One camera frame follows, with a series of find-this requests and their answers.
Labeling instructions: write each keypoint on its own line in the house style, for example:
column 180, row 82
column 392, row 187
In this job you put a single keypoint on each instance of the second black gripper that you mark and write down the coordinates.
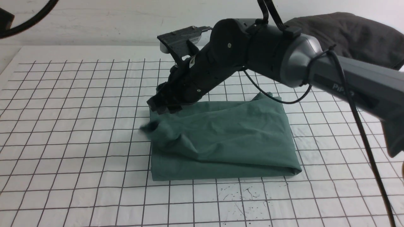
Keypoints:
column 197, row 76

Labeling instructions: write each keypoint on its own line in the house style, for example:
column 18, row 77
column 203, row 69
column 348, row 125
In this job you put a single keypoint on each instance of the dark grey crumpled garment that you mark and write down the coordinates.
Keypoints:
column 355, row 37

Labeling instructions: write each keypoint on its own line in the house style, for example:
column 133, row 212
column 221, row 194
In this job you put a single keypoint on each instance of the green long-sleeved shirt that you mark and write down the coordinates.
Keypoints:
column 210, row 140

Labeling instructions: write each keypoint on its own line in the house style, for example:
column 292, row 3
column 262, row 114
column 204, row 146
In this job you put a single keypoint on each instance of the second grey Piper arm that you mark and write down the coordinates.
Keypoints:
column 295, row 59

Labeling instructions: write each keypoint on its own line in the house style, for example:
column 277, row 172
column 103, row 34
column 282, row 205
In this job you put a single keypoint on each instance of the white grid-pattern table cloth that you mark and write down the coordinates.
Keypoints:
column 72, row 154

